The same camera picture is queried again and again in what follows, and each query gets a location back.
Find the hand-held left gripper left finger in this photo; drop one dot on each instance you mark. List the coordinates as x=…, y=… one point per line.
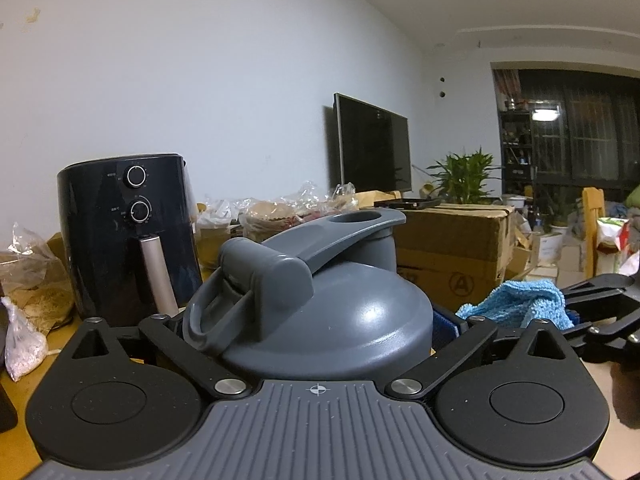
x=165, y=342

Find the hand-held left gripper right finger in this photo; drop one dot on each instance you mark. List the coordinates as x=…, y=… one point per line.
x=445, y=325

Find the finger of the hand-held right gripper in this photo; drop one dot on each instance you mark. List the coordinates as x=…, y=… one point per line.
x=615, y=340
x=610, y=292

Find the blue microfiber cloth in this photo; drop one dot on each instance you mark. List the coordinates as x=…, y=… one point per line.
x=515, y=300

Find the shaker bottle with grey lid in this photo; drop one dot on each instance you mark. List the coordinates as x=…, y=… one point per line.
x=350, y=320

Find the colourful plastic bag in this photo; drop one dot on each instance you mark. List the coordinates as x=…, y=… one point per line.
x=615, y=235

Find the wooden chair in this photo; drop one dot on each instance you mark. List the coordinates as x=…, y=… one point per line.
x=594, y=230

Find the large taped cardboard box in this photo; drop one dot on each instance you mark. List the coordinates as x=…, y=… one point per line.
x=450, y=240

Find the dark blue air fryer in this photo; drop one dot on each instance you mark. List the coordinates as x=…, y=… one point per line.
x=100, y=240

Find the crumpled bag with brown paper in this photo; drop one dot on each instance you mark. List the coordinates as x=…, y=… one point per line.
x=35, y=285

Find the small bag of white granules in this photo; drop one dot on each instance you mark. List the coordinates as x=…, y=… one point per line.
x=22, y=345

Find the green potted plant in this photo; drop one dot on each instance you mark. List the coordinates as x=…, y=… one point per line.
x=465, y=180

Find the dark balcony window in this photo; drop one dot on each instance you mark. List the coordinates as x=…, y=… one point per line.
x=590, y=130

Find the clear plastic food bag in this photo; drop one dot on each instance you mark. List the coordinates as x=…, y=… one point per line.
x=280, y=215

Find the black television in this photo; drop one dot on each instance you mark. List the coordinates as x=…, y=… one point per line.
x=372, y=145

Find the black flat frame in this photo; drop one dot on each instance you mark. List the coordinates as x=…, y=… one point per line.
x=405, y=203

